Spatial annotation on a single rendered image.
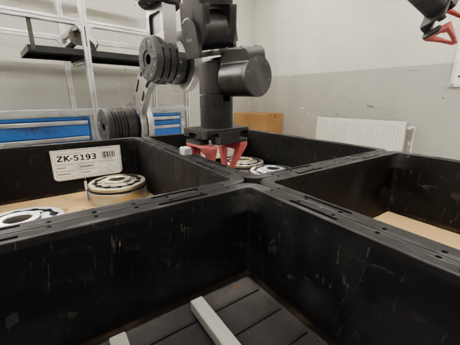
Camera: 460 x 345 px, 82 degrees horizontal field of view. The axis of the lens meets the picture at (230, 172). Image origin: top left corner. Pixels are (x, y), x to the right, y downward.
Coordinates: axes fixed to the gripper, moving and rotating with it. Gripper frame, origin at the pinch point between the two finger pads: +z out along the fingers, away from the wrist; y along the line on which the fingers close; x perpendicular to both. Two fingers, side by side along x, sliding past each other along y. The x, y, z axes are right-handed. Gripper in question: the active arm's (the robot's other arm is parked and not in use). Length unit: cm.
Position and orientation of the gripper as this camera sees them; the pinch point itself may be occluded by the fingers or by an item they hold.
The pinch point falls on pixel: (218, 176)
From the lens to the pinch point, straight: 50.0
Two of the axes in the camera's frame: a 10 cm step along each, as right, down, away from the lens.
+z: 0.0, 9.6, 2.9
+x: -6.6, -2.1, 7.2
